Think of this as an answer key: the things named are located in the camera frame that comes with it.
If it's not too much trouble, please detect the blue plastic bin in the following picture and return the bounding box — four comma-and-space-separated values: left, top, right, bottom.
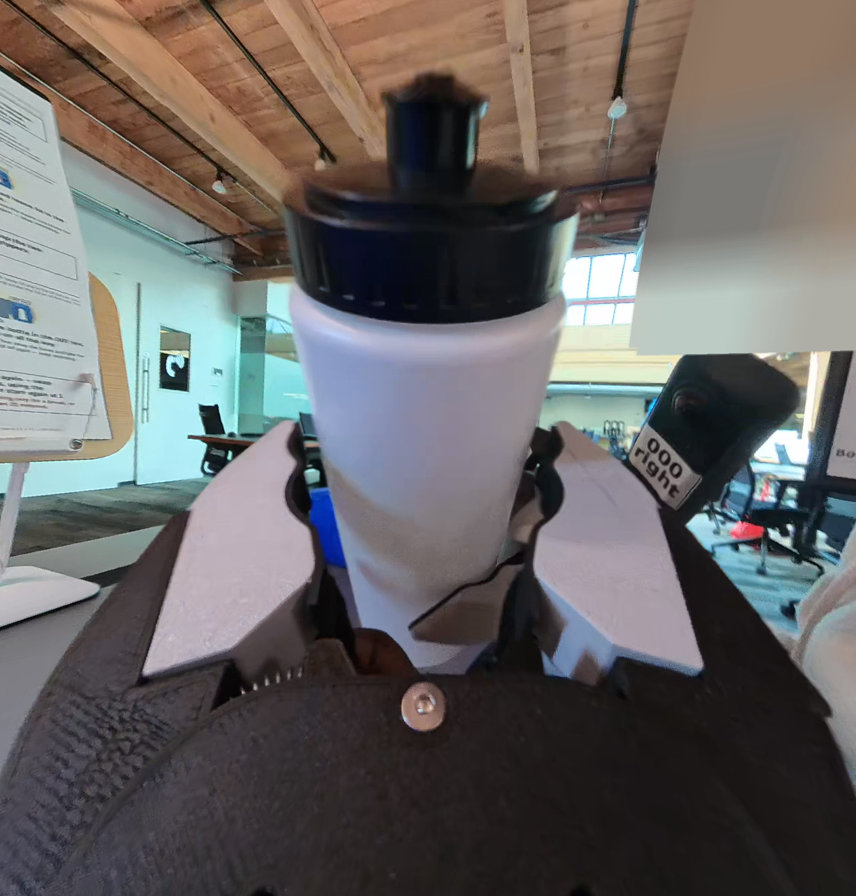
309, 486, 349, 569

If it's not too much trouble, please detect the white plastic bottle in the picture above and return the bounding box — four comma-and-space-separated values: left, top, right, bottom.
289, 287, 567, 676

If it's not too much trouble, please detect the black bottle lid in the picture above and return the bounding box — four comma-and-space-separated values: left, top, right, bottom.
282, 72, 581, 324

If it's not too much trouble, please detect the printed instruction board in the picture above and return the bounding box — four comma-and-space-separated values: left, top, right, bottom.
0, 56, 135, 464

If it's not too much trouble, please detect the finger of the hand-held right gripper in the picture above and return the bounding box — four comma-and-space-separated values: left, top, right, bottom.
506, 483, 549, 555
408, 553, 566, 655

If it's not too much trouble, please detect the person's right forearm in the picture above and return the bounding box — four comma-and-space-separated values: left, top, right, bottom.
795, 511, 856, 799

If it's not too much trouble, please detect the person's left hand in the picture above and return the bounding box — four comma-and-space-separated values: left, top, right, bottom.
354, 629, 415, 677

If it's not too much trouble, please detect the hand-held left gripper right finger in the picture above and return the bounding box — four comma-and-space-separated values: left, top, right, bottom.
501, 420, 705, 686

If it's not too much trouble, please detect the black logo sign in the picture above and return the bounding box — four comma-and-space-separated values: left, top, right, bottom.
159, 325, 191, 392

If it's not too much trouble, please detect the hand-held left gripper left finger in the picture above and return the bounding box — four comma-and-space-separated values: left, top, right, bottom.
141, 420, 362, 690

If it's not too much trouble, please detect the black office chair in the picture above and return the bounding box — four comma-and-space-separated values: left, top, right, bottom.
198, 404, 233, 477
708, 458, 831, 578

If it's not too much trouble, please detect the ceiling track light rail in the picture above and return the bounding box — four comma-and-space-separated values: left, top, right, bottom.
200, 0, 338, 170
606, 0, 640, 121
1, 0, 233, 197

